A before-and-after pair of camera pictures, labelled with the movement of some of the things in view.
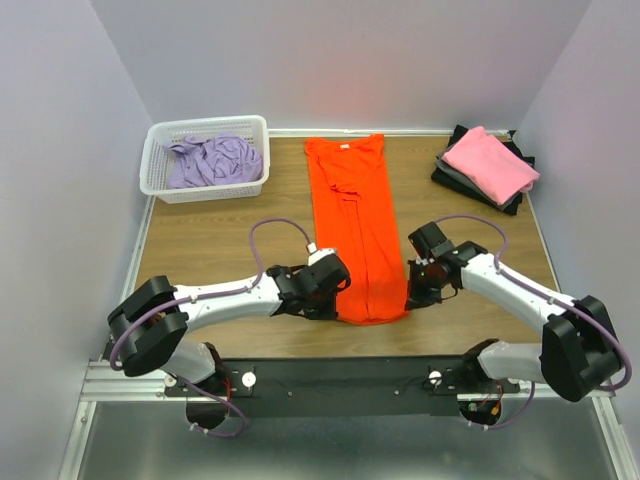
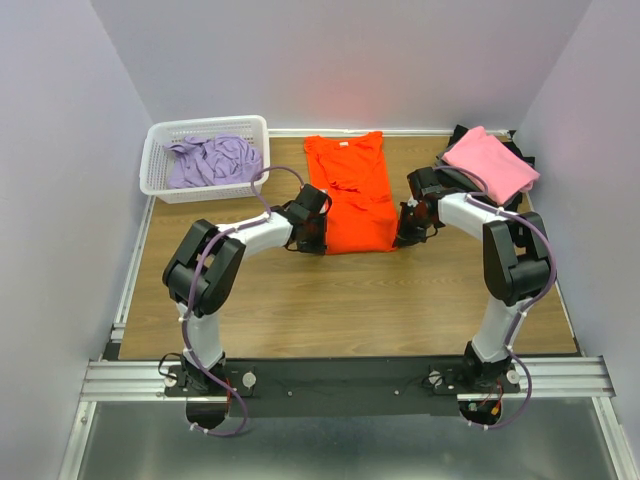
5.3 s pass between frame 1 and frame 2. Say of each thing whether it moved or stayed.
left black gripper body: moved
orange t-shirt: moved
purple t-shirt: stayed
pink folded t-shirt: stayed
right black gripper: moved
